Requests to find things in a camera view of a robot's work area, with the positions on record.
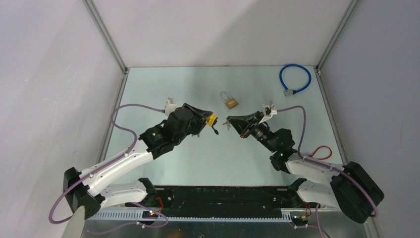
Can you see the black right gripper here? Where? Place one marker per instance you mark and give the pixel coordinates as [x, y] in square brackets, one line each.
[245, 122]

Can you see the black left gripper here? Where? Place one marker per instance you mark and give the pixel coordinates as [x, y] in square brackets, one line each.
[199, 118]

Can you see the silver key bunch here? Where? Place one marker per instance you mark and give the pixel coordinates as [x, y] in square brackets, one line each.
[227, 124]

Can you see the yellow padlock black shackle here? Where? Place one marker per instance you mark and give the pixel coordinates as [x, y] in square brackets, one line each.
[211, 120]

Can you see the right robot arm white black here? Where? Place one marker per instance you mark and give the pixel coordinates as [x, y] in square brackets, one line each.
[348, 187]

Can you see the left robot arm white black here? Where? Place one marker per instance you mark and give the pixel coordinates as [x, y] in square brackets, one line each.
[94, 189]

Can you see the brass padlock silver shackle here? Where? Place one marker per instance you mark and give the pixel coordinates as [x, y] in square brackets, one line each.
[229, 101]

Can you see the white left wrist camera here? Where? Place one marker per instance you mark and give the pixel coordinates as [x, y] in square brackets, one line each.
[170, 106]

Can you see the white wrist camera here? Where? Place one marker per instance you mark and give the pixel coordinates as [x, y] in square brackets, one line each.
[269, 110]
[170, 106]

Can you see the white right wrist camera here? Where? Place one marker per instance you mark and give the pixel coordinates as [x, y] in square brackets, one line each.
[269, 110]

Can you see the blue cable lock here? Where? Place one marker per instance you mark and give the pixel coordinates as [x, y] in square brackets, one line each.
[294, 78]

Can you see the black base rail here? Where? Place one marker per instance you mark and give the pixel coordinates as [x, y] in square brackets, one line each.
[224, 201]

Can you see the grey slotted cable duct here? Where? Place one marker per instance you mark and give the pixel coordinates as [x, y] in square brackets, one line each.
[141, 215]

